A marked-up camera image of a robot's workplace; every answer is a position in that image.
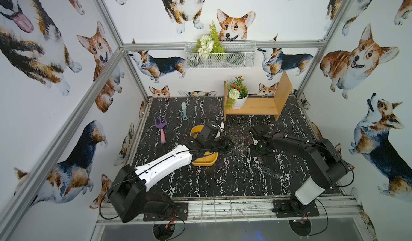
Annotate purple pink garden fork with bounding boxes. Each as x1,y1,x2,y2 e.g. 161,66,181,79
153,116,167,144

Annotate teal cleaning brush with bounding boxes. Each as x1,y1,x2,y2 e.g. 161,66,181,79
181,102,188,121

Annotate wooden shelf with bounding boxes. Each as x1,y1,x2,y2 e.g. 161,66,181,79
223,72,293,121

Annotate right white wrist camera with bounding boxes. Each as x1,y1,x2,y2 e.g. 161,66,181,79
249,124,274,140

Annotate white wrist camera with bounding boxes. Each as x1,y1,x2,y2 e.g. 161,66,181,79
200,121,225,141
249,124,274,140

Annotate grey clear stencil ruler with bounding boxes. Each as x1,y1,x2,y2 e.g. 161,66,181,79
254,164,282,181

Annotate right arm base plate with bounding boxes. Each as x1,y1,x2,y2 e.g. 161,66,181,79
272,199,320,218

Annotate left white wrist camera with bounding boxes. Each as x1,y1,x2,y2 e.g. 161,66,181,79
200,121,225,141

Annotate yellow plastic storage box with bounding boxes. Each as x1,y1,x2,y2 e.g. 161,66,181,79
190,125,218,167

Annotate white potted plant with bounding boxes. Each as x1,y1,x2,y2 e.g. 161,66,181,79
225,76,248,110

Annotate white wire wall basket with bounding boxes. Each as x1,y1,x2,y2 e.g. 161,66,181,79
184,41,257,69

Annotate green fern white flowers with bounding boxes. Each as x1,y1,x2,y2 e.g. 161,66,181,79
193,22,225,59

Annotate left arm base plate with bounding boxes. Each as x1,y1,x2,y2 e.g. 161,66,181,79
143,202,189,222

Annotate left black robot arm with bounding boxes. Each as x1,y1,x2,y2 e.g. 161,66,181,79
107,137,233,223

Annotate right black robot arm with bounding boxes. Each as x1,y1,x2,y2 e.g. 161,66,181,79
248,125,350,218

